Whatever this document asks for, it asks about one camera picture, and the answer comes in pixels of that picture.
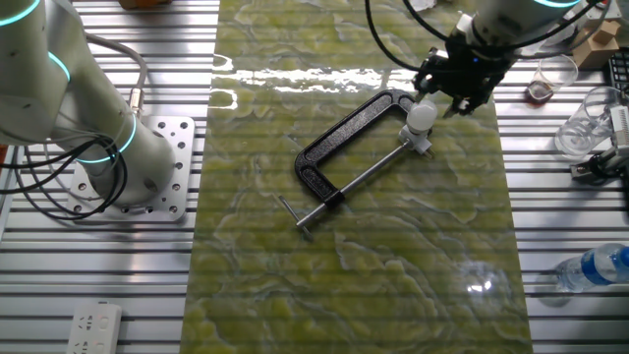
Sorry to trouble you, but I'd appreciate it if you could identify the grey base cable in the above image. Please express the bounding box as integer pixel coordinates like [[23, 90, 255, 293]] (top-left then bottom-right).
[[84, 32, 148, 119]]

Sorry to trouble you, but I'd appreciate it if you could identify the black keyboard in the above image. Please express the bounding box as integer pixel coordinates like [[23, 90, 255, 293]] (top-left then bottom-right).
[[607, 48, 629, 92]]

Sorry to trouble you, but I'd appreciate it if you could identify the black C-clamp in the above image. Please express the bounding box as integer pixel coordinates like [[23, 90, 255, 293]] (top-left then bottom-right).
[[277, 88, 419, 242]]

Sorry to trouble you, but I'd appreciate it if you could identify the white crumpled plastic bag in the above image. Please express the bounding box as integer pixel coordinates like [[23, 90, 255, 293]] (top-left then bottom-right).
[[515, 22, 579, 58]]

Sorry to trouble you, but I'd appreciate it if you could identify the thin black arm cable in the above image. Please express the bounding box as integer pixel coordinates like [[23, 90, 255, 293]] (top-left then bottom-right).
[[508, 0, 610, 60]]

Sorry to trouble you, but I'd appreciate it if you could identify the green marble pattern mat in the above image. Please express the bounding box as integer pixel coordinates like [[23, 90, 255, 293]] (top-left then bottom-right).
[[179, 0, 535, 354]]

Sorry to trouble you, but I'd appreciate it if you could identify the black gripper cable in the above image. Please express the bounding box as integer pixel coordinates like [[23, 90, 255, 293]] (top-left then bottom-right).
[[363, 0, 424, 74], [401, 0, 452, 41]]

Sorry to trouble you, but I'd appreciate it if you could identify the clear plastic cup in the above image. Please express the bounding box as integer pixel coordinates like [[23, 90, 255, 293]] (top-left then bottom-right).
[[553, 86, 623, 159]]

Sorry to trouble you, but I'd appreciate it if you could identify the black base cable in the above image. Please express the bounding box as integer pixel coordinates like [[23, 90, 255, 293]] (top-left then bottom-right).
[[0, 139, 117, 196], [0, 140, 130, 221]]

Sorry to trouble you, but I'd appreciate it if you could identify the brown wooden item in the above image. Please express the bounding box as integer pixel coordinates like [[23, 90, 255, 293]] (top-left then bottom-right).
[[117, 0, 173, 11]]

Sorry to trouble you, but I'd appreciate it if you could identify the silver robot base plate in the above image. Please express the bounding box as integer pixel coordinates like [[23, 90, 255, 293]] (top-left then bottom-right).
[[66, 115, 197, 222]]

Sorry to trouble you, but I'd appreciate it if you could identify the white ribbed device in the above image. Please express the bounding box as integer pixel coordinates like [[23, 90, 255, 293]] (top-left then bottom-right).
[[608, 104, 629, 148]]

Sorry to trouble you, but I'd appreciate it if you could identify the white light bulb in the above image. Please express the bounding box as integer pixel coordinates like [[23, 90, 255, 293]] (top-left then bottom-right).
[[406, 99, 438, 134]]

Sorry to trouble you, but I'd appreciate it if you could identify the black and metal tool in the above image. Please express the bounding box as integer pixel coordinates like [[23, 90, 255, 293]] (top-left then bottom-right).
[[569, 147, 629, 186]]

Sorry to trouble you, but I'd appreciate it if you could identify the tan cardboard box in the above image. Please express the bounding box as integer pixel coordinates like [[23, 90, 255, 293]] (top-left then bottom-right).
[[571, 29, 620, 70]]

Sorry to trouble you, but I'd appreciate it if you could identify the blue label water bottle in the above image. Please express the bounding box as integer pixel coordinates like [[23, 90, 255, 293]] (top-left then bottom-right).
[[554, 243, 629, 295]]

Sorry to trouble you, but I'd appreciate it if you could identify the white power strip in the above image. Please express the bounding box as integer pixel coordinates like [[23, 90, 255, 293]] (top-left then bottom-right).
[[66, 301, 123, 354]]

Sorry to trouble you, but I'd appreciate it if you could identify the small wooden block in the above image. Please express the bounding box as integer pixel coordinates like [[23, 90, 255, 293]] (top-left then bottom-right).
[[593, 19, 622, 46]]

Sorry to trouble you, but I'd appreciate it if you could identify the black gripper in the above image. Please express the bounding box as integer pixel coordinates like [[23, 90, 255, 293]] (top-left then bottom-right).
[[412, 36, 513, 119]]

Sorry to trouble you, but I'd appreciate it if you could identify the glass beaker with dark liquid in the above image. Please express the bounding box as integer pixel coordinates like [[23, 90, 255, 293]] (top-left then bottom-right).
[[525, 53, 580, 105]]

